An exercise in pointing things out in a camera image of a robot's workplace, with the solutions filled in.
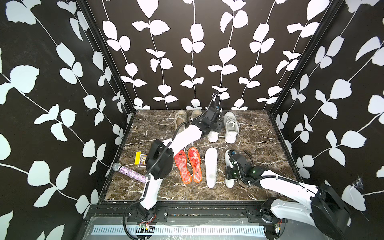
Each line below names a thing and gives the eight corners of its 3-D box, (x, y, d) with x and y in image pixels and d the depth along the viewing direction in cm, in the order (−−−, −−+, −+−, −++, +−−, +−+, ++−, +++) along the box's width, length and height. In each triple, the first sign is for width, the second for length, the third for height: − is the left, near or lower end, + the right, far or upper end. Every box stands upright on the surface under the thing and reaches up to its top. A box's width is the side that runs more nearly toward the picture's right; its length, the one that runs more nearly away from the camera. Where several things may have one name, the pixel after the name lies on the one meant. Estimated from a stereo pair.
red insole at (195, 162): (193, 183, 86) (193, 182, 84) (187, 149, 100) (187, 148, 99) (205, 181, 87) (205, 180, 85) (197, 147, 101) (197, 146, 100)
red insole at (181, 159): (184, 185, 85) (184, 184, 84) (173, 154, 98) (173, 152, 96) (196, 180, 87) (196, 179, 85) (183, 150, 100) (183, 149, 98)
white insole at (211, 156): (205, 187, 84) (206, 186, 83) (204, 149, 101) (204, 147, 99) (220, 188, 85) (220, 186, 83) (216, 149, 101) (217, 147, 99)
